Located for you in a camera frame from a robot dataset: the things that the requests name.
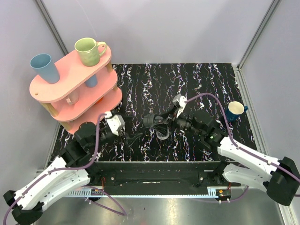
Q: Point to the green ceramic mug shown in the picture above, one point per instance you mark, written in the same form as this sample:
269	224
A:
90	51

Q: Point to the black marble pattern mat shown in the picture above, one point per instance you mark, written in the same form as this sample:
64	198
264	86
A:
150	88

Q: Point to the dark blue mug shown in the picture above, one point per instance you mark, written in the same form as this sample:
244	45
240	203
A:
234	110

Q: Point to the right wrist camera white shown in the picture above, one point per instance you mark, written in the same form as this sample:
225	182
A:
179	102

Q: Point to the clear elbow pipe fitting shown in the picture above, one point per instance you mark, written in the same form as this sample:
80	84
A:
162	131

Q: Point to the pale pink mug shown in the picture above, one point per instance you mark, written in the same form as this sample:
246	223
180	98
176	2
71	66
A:
72	98

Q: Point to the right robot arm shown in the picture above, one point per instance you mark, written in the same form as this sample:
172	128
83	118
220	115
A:
278	178

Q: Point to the light blue plastic cup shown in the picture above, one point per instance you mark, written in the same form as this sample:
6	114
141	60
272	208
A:
45	68

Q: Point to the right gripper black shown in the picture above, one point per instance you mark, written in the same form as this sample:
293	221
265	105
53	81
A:
170	118

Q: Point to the white slotted cable duct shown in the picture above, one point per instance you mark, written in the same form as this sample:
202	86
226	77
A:
206	192

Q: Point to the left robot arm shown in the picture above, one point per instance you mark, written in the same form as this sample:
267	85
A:
73	168

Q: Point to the small blue cup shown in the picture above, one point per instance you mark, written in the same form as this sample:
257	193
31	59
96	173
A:
91	82

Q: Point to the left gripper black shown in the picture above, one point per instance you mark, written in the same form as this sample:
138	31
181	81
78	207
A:
126	137

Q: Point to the pink three-tier wooden shelf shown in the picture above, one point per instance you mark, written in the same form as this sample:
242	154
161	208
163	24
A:
92	102

